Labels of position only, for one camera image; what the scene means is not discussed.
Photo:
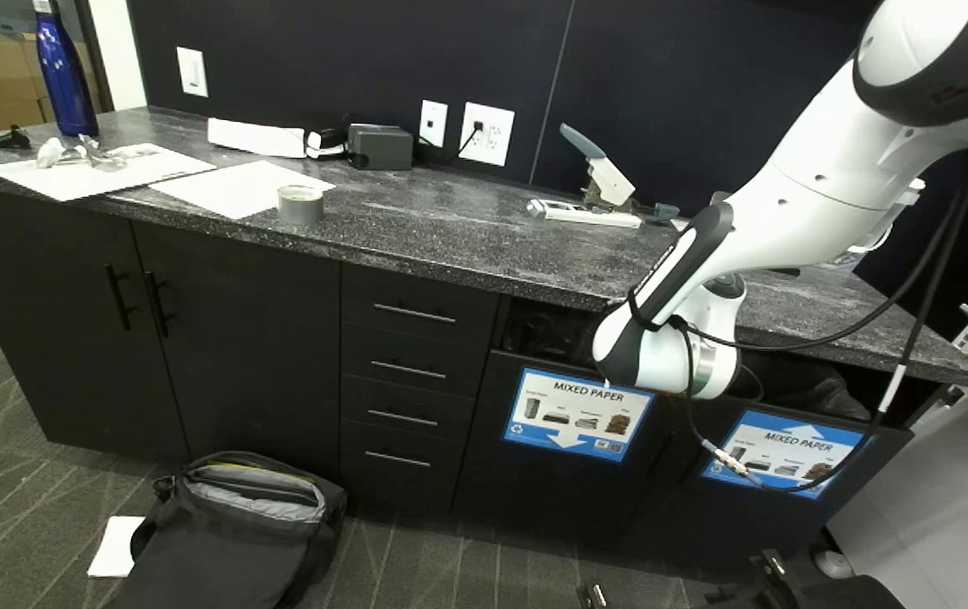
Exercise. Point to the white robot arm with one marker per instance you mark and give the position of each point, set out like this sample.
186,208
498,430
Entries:
835,181

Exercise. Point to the white outlet wall plate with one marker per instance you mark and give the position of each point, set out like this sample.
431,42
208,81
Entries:
488,135

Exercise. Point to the black power adapter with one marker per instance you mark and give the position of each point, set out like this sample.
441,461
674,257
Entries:
379,143

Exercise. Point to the black stand foot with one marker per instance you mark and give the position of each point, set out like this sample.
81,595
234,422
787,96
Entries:
783,576

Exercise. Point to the mixed paper sign down arrow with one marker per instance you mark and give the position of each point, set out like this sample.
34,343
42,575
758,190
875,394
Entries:
570,418

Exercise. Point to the black cabinet door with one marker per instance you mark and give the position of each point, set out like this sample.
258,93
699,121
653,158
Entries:
39,328
249,351

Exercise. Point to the small black knob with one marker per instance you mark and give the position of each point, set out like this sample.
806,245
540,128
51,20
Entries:
11,139

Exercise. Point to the black bin door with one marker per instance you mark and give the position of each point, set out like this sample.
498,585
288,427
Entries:
674,508

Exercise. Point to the white framed window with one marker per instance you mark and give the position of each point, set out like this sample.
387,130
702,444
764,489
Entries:
115,52

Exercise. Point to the white light switch plate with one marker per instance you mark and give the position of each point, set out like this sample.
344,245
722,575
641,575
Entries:
192,71

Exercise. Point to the grey tape roll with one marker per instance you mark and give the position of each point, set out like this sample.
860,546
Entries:
301,199

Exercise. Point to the white flat box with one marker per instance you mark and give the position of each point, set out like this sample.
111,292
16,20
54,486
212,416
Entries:
261,137

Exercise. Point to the crumpled clear plastic wrap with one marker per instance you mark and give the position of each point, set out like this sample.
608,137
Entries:
76,151

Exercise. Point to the black drawer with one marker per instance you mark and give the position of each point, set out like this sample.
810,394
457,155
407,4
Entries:
399,486
404,430
412,384
419,328

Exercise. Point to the black grey backpack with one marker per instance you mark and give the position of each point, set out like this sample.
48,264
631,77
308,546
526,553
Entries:
234,526

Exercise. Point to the white teal stapler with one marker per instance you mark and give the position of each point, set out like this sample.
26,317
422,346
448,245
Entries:
605,171

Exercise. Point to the blue water bottle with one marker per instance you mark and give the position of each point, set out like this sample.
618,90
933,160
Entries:
67,81

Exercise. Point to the white paper on floor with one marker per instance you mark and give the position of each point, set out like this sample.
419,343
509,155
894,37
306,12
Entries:
115,546

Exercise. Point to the black recycling bin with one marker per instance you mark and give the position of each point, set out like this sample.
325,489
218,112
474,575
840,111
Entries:
552,496

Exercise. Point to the white round caster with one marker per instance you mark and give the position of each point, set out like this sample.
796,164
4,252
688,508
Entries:
835,564

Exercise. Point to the small white wall plate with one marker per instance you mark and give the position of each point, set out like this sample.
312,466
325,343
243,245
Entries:
434,122

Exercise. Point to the flat white paper sheet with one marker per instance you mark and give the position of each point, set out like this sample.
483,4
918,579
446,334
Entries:
114,171
231,189

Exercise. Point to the mixed paper sign up arrow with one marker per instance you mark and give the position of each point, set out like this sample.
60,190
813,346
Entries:
787,456

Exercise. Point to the black trash bag liner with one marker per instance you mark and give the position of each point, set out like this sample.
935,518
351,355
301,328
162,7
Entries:
552,330
810,391

